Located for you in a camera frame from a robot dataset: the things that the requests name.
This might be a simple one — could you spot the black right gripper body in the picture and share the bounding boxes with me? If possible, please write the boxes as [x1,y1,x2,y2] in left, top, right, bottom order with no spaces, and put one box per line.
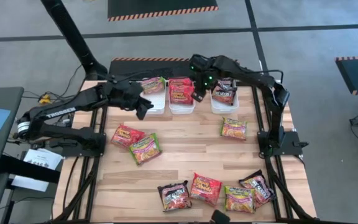
[190,54,221,93]

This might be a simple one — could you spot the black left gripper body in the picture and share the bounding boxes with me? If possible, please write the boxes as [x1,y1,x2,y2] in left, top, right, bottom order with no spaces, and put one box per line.
[103,80,144,110]

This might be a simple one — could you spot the green Maruchan ramen pack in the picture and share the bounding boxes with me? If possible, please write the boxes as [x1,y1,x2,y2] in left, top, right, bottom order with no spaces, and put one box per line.
[219,116,248,141]
[223,185,256,215]
[140,76,167,95]
[128,133,163,166]

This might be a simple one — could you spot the black Fire Noodle ramen pack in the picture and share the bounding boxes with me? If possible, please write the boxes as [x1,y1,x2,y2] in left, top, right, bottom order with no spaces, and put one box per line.
[216,77,236,90]
[238,169,277,208]
[211,84,238,106]
[157,179,193,213]

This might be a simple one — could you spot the white plastic bin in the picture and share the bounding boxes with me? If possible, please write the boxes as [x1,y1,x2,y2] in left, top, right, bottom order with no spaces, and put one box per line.
[141,77,167,115]
[209,77,239,114]
[168,77,197,115]

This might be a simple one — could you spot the white paper sheet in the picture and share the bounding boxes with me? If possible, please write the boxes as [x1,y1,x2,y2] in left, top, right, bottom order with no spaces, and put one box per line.
[11,148,63,192]

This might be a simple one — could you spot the grey desk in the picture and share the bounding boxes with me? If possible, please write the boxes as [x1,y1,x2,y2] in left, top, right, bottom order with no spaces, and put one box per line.
[0,86,25,178]

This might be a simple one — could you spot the black desk foot bar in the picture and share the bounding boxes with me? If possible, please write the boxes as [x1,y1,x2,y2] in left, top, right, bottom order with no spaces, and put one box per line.
[0,154,61,184]

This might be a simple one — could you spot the black rounded object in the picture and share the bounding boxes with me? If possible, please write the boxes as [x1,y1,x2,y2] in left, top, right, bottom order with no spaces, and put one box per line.
[211,209,231,224]

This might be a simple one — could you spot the black camera stand pole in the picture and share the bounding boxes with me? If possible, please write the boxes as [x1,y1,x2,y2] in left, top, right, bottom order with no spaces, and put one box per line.
[40,0,108,81]

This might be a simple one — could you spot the black metal table frame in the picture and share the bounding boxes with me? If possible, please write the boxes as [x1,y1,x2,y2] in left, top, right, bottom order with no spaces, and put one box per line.
[53,80,319,224]

